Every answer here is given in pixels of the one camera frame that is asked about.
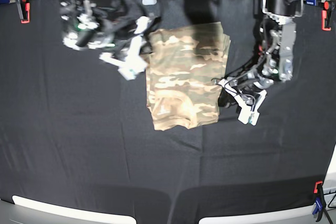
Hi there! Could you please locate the right orange black clamp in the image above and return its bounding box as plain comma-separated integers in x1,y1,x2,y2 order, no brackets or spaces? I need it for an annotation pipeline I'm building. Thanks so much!
321,1,334,31

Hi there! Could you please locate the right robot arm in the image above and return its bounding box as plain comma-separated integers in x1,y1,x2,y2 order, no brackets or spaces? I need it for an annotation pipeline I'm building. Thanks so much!
59,0,158,80

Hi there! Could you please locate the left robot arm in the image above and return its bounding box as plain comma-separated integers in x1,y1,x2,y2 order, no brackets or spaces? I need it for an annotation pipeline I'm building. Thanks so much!
216,0,304,125

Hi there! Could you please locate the left orange black clamp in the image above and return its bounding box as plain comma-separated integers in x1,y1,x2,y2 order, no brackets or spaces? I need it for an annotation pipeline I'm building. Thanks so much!
15,0,30,24

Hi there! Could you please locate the black table cloth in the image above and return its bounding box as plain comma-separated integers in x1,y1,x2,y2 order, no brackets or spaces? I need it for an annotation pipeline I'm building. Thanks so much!
1,0,335,223

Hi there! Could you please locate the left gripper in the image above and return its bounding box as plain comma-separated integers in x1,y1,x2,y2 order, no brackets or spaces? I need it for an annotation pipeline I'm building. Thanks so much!
218,69,275,125

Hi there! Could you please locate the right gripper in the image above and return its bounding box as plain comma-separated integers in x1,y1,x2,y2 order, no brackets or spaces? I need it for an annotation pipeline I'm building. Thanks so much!
60,11,153,80

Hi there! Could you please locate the orange black clamp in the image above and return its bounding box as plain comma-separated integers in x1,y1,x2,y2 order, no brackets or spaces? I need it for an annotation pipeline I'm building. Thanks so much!
15,0,30,24
321,1,334,31

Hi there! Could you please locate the lower right orange blue clamp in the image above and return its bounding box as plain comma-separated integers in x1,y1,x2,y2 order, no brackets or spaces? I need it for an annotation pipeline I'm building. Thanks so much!
312,180,326,222

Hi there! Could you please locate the camouflage t-shirt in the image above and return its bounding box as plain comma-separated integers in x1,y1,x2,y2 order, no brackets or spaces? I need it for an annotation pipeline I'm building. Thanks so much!
145,22,231,131

